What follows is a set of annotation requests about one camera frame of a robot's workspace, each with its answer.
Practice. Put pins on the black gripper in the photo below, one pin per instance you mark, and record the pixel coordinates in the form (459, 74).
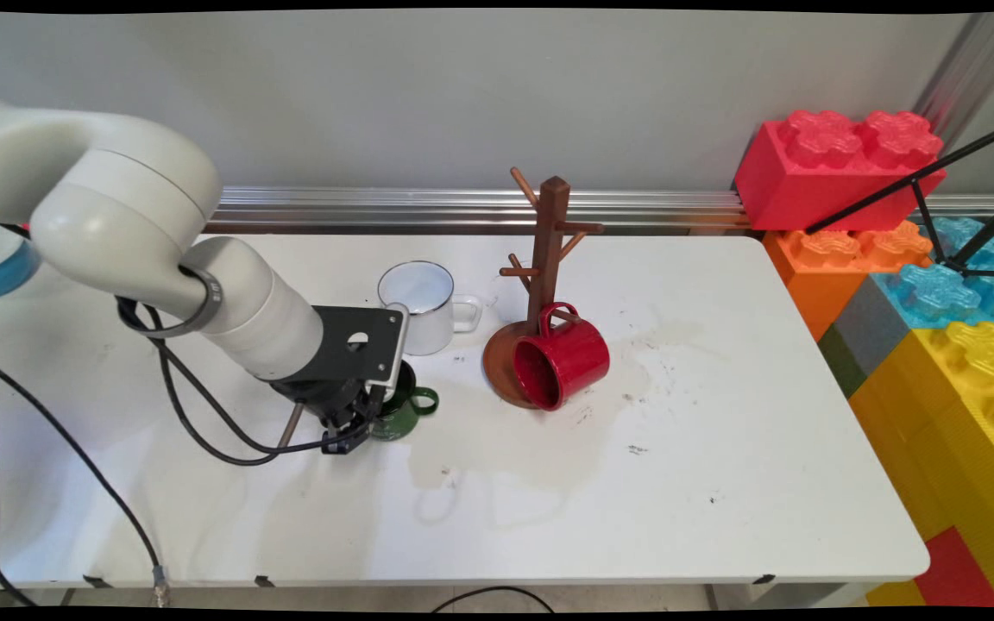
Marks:
(324, 398)

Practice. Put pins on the green enamel mug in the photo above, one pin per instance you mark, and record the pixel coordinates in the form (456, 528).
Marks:
(402, 418)

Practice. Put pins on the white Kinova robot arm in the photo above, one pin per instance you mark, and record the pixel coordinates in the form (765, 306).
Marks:
(117, 198)

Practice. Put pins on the white enamel mug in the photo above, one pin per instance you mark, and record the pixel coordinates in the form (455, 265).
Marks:
(437, 319)

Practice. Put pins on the red enamel mug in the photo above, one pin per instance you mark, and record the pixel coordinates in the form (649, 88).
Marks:
(579, 354)

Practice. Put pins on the brown wooden mug tree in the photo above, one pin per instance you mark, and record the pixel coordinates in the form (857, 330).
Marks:
(553, 216)

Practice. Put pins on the blue bowl white inside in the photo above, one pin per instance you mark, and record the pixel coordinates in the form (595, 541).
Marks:
(1, 276)

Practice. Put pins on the big orange toy block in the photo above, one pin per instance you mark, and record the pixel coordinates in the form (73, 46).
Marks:
(816, 285)

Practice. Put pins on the dark green toy block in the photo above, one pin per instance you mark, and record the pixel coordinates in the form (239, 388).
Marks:
(842, 366)

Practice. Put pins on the big red toy block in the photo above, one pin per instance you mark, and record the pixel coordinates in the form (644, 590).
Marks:
(790, 190)

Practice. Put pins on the grey toy block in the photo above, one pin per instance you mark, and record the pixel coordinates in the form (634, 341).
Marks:
(868, 328)

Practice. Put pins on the big yellow toy block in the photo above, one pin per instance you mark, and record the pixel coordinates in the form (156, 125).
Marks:
(937, 414)

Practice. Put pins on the translucent blue toy block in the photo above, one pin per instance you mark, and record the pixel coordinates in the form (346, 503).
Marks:
(928, 297)

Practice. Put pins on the small red toy block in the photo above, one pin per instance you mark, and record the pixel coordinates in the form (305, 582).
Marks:
(954, 573)

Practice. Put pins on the wrist camera mount box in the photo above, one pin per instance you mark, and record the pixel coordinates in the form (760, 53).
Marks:
(376, 358)

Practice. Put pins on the aluminium wall rail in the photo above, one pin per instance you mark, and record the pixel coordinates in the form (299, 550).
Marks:
(462, 207)

